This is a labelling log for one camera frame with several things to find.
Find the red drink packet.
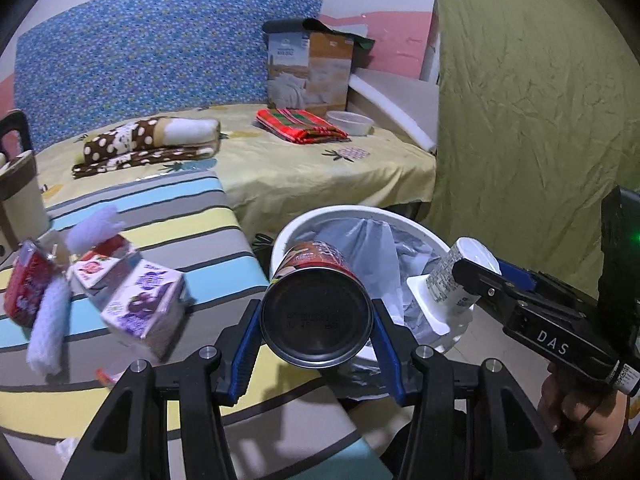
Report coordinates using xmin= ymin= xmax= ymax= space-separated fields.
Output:
xmin=4 ymin=240 xmax=58 ymax=328

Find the beige electric kettle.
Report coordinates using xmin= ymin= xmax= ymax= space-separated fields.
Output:
xmin=0 ymin=109 xmax=51 ymax=256

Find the red plaid cloth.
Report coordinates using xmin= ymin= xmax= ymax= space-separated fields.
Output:
xmin=256 ymin=108 xmax=351 ymax=145

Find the brown polka dot blanket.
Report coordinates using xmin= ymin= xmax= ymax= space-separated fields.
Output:
xmin=71 ymin=116 xmax=223 ymax=180

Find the white fluffy cloth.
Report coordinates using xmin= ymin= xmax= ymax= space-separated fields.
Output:
xmin=26 ymin=277 xmax=71 ymax=376

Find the translucent plastic bin liner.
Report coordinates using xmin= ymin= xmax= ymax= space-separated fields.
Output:
xmin=300 ymin=217 xmax=446 ymax=348

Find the cardboard box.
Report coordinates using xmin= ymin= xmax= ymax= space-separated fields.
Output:
xmin=262 ymin=18 xmax=376 ymax=113

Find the clear plastic bowl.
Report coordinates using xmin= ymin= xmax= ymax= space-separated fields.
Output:
xmin=326 ymin=111 xmax=375 ymax=137

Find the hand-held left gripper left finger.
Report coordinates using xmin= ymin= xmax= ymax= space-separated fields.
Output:
xmin=60 ymin=302 xmax=266 ymax=480

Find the dark can with red label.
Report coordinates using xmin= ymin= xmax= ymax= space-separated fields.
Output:
xmin=260 ymin=241 xmax=376 ymax=371

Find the green cloth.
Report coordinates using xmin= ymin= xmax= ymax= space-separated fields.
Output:
xmin=420 ymin=0 xmax=640 ymax=301

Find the person's right hand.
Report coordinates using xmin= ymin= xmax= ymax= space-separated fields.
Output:
xmin=539 ymin=362 xmax=628 ymax=471

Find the white foam board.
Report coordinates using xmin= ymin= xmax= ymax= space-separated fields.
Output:
xmin=347 ymin=71 xmax=440 ymax=153

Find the purple grape juice carton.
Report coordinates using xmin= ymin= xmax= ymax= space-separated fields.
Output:
xmin=101 ymin=260 xmax=191 ymax=361

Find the white trash bin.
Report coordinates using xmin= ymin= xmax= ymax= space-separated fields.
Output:
xmin=270 ymin=205 xmax=476 ymax=376

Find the white yogurt cup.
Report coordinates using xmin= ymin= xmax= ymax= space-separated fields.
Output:
xmin=406 ymin=237 xmax=501 ymax=337

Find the red strawberry drink carton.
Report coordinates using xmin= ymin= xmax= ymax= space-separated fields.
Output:
xmin=70 ymin=237 xmax=143 ymax=311

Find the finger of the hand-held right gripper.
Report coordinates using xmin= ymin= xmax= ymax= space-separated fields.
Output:
xmin=497 ymin=260 xmax=598 ymax=308
xmin=451 ymin=258 xmax=526 ymax=313

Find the yellow bedsheet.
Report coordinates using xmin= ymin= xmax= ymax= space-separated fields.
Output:
xmin=35 ymin=105 xmax=438 ymax=241

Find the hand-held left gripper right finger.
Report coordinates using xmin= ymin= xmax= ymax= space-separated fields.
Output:
xmin=370 ymin=300 xmax=576 ymax=480

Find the blue floral mattress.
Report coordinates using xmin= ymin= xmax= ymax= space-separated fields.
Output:
xmin=14 ymin=0 xmax=323 ymax=153

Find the purple crumpled wrapper on bed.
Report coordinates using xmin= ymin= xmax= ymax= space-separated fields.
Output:
xmin=67 ymin=207 xmax=126 ymax=253

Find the striped tablecloth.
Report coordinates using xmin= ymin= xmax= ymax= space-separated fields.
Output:
xmin=0 ymin=170 xmax=393 ymax=480

